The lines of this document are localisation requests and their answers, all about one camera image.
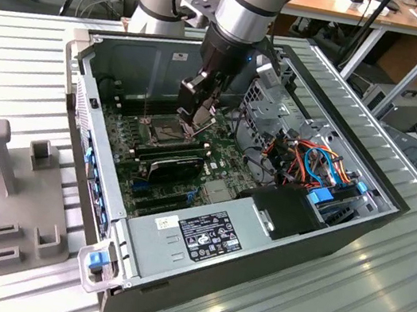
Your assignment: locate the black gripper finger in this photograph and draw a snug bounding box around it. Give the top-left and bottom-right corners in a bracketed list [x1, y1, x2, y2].
[170, 67, 210, 139]
[204, 71, 231, 109]

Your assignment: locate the silver green CPU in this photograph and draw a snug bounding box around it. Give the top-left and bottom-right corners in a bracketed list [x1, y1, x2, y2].
[190, 99, 219, 132]

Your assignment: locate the thin locking lever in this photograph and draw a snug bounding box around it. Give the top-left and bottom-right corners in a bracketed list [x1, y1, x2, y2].
[140, 87, 154, 121]

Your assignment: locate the CPU socket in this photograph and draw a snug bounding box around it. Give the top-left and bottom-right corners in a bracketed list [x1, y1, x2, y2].
[138, 110, 192, 152]

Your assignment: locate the metal drive cage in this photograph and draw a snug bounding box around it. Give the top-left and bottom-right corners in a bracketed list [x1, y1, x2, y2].
[232, 73, 350, 167]

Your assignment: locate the green motherboard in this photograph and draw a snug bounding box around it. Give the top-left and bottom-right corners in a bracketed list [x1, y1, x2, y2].
[84, 81, 261, 238]

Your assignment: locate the black graphics card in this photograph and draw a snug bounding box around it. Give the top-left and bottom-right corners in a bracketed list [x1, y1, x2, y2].
[145, 148, 205, 195]

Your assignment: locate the silver chipset heatsink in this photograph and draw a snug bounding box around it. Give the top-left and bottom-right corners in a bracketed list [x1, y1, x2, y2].
[199, 177, 240, 211]

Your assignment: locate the black expansion slot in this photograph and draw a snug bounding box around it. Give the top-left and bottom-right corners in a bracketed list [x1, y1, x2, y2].
[129, 179, 198, 209]
[132, 191, 194, 223]

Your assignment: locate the black plastic cover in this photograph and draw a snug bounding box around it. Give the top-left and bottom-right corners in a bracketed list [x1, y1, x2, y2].
[229, 177, 335, 251]

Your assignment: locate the blue disk carrier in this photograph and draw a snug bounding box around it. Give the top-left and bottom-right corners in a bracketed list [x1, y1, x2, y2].
[300, 176, 365, 232]

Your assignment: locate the grey power supply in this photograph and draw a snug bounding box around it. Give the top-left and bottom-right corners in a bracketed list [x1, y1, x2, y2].
[117, 175, 281, 300]

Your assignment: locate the black stand pole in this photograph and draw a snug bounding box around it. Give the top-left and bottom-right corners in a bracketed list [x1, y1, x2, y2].
[339, 0, 395, 74]

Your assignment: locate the grey metal box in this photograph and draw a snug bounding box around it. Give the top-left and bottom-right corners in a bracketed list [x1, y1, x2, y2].
[357, 79, 417, 135]

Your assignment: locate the blue case latch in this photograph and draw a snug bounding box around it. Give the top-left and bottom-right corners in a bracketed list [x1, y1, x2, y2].
[85, 250, 111, 273]

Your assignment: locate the black PC case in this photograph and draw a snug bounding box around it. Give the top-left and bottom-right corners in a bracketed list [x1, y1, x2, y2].
[14, 6, 417, 312]

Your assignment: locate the dark case side panel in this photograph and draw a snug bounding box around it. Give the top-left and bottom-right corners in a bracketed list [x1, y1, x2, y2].
[372, 122, 417, 197]

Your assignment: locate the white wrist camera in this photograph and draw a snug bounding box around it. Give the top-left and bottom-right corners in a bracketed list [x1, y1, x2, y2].
[251, 60, 286, 92]

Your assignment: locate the grey camera bracket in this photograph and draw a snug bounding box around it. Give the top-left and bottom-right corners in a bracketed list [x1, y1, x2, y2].
[176, 0, 217, 31]

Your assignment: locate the orange wire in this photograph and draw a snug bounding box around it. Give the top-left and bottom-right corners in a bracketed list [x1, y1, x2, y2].
[288, 137, 356, 185]

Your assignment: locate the blue wire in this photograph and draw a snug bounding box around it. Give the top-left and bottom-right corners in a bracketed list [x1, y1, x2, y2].
[299, 143, 357, 194]

